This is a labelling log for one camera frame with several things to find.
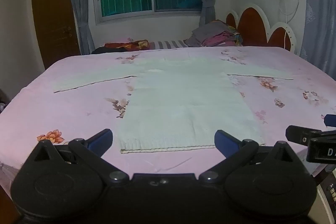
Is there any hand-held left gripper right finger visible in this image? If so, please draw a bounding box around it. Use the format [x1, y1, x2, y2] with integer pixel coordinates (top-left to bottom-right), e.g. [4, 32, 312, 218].
[199, 130, 303, 184]

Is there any pale blue patterned curtain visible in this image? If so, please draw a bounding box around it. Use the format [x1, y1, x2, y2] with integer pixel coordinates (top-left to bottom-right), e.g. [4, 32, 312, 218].
[299, 0, 336, 75]

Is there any dark cloth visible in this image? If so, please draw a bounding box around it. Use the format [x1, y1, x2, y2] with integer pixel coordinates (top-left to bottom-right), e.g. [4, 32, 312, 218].
[91, 46, 127, 55]

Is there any brown wooden door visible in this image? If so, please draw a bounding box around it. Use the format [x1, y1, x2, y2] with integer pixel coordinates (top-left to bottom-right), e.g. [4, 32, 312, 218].
[31, 0, 81, 70]

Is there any scalloped wooden headboard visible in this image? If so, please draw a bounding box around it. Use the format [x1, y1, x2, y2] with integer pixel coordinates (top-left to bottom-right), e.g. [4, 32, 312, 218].
[226, 3, 297, 52]

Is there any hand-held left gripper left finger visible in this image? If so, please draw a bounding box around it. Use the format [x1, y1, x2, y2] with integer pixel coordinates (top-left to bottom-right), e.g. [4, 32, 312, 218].
[25, 129, 130, 184]

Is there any white cable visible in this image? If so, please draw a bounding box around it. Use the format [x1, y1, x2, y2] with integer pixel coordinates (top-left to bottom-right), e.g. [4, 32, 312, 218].
[278, 0, 300, 49]

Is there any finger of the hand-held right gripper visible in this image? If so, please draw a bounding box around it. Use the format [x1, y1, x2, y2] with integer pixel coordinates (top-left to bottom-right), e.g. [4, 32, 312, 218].
[324, 114, 336, 127]
[285, 125, 322, 146]

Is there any pile of folded clothes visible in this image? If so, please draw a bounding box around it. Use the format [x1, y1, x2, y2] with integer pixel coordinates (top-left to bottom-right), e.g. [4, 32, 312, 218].
[184, 20, 243, 47]

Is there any beige box with buttons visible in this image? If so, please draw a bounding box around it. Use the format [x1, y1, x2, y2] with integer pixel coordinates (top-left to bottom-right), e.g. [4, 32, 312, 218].
[308, 165, 336, 224]

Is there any red patterned cloth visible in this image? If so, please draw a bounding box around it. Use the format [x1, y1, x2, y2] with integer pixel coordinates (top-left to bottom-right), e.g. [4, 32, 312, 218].
[104, 40, 149, 51]

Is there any pink floral bed sheet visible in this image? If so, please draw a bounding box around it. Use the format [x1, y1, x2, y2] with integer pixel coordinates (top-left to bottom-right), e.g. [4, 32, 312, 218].
[0, 46, 336, 198]

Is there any white knit sweater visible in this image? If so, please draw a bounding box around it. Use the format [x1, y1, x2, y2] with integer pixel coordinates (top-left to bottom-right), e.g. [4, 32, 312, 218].
[53, 57, 294, 154]

